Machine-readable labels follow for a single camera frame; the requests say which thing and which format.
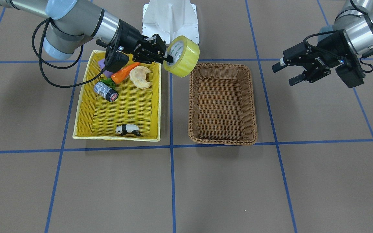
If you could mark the small black silver can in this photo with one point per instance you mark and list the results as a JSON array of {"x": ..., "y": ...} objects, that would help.
[{"x": 105, "y": 91}]

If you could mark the toy panda figure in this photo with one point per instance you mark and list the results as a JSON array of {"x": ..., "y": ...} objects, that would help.
[{"x": 127, "y": 128}]

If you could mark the yellow tape roll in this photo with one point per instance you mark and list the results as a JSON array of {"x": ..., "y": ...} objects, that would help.
[{"x": 185, "y": 54}]

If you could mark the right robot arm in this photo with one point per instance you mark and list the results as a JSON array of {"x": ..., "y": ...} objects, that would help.
[{"x": 74, "y": 22}]

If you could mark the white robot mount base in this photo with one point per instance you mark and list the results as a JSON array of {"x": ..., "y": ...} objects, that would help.
[{"x": 171, "y": 19}]

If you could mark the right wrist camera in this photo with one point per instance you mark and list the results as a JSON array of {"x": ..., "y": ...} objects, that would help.
[{"x": 115, "y": 60}]

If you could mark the toy orange carrot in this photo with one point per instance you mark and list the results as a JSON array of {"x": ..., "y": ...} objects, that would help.
[{"x": 121, "y": 75}]

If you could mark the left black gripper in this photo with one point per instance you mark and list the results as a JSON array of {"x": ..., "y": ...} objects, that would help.
[{"x": 326, "y": 49}]

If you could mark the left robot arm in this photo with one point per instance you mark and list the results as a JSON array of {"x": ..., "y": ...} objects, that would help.
[{"x": 356, "y": 19}]

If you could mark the brown wicker basket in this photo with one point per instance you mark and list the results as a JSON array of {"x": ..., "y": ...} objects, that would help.
[{"x": 221, "y": 105}]

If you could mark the purple foam block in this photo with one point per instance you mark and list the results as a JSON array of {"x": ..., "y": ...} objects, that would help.
[{"x": 106, "y": 73}]

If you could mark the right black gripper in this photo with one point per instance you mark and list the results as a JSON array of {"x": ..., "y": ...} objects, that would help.
[{"x": 131, "y": 39}]

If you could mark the beige bitten cookie toy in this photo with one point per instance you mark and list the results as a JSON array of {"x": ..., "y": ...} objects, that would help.
[{"x": 138, "y": 77}]

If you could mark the yellow plastic basket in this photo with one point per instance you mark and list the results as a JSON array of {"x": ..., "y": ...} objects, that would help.
[{"x": 97, "y": 119}]

